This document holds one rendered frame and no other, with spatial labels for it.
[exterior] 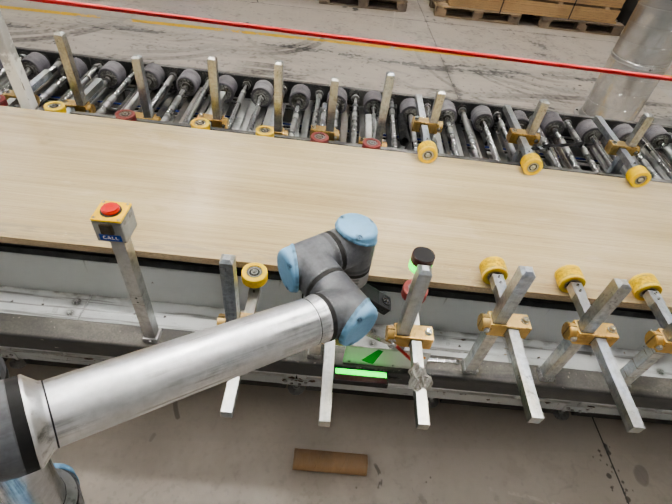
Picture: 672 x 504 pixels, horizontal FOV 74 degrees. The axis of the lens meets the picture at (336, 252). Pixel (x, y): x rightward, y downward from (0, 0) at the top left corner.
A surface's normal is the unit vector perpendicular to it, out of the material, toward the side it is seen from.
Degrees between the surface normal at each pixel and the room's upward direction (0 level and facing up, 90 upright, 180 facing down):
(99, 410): 56
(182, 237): 0
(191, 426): 0
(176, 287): 90
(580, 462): 0
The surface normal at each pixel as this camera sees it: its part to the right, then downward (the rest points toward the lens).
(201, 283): -0.05, 0.71
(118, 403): 0.61, 0.08
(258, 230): 0.11, -0.70
